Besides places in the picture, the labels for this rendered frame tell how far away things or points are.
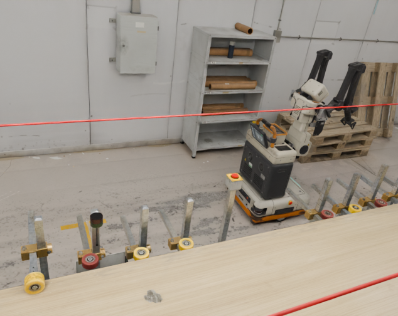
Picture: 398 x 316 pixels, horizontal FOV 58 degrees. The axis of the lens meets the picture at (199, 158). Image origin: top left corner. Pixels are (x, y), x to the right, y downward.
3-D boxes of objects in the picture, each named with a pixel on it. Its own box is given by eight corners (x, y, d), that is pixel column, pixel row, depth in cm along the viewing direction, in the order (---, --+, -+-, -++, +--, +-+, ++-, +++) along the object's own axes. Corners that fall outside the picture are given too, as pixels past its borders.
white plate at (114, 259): (76, 274, 191) (75, 261, 187) (124, 263, 202) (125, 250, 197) (76, 274, 191) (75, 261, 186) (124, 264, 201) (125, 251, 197)
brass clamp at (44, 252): (21, 252, 171) (20, 245, 169) (51, 247, 177) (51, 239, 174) (22, 262, 167) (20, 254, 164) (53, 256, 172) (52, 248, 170)
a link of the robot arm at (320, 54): (316, 46, 344) (323, 49, 336) (327, 49, 351) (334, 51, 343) (299, 90, 363) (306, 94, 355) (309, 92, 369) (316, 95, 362)
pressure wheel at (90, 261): (81, 270, 182) (80, 254, 176) (97, 266, 185) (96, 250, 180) (83, 282, 176) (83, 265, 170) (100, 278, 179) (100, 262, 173)
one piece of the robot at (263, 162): (260, 210, 350) (280, 135, 310) (235, 180, 393) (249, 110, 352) (288, 205, 363) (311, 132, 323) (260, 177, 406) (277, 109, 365)
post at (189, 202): (177, 261, 217) (185, 197, 194) (182, 259, 219) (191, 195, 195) (179, 264, 214) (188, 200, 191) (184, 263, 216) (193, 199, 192)
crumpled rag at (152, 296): (140, 297, 160) (140, 293, 159) (150, 288, 165) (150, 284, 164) (155, 308, 156) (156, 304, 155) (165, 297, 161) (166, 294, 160)
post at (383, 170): (359, 215, 276) (381, 163, 252) (362, 215, 277) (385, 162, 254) (362, 219, 273) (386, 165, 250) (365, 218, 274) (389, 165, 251)
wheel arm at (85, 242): (76, 219, 211) (76, 214, 209) (82, 219, 212) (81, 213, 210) (87, 274, 177) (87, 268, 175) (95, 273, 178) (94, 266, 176)
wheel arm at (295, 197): (284, 192, 270) (285, 187, 268) (288, 191, 272) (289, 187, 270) (322, 229, 237) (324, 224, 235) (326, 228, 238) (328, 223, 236)
